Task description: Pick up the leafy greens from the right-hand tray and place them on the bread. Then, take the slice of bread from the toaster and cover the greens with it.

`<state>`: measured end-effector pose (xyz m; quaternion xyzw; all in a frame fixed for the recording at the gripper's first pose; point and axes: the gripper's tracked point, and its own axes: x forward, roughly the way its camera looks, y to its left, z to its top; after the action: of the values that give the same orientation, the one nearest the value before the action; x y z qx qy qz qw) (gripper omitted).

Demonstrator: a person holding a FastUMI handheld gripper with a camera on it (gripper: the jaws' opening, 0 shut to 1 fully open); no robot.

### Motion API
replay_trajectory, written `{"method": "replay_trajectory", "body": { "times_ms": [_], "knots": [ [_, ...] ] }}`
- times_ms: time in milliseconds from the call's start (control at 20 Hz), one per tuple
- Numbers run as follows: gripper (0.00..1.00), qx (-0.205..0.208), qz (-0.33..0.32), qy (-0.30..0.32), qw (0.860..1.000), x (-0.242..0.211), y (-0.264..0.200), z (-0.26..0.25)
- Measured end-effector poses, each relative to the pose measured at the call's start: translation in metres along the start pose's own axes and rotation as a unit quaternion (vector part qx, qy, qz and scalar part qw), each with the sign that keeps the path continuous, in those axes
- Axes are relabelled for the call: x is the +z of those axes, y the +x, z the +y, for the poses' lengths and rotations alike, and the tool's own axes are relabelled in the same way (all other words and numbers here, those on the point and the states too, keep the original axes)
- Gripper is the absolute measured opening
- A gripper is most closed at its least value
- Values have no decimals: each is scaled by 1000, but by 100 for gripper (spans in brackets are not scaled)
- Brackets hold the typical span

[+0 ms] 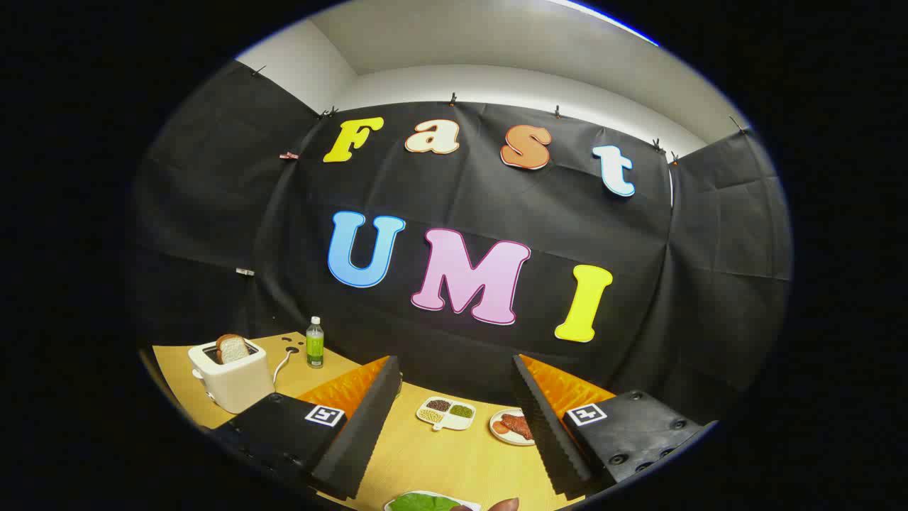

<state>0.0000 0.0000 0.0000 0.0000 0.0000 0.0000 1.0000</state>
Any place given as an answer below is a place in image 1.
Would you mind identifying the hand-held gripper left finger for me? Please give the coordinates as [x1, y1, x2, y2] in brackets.
[206, 355, 403, 501]

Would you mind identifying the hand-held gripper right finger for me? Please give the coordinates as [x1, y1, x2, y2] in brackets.
[512, 353, 719, 498]

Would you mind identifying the white bread slice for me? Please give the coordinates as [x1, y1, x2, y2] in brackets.
[216, 334, 250, 365]

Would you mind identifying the round white meat plate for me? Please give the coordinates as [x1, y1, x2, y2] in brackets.
[489, 407, 537, 446]

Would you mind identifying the white divided dish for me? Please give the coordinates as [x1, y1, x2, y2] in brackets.
[416, 397, 477, 432]

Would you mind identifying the green lettuce leaf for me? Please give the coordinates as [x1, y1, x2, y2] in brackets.
[390, 493, 462, 511]

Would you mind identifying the green label drink bottle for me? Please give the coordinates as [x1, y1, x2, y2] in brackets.
[306, 317, 325, 369]

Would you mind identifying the pale green plate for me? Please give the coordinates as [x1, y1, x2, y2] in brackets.
[384, 490, 483, 511]

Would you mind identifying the white toaster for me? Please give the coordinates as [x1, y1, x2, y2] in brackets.
[188, 339, 276, 414]

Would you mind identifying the row of black cloth clamps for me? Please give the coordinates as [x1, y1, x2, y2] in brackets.
[250, 64, 749, 165]

